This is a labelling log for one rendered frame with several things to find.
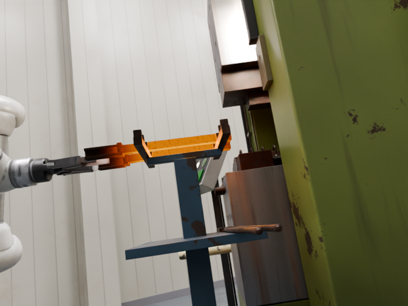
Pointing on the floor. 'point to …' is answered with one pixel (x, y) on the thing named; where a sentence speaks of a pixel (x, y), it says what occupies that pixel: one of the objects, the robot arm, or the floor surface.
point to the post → (224, 254)
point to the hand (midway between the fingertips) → (102, 162)
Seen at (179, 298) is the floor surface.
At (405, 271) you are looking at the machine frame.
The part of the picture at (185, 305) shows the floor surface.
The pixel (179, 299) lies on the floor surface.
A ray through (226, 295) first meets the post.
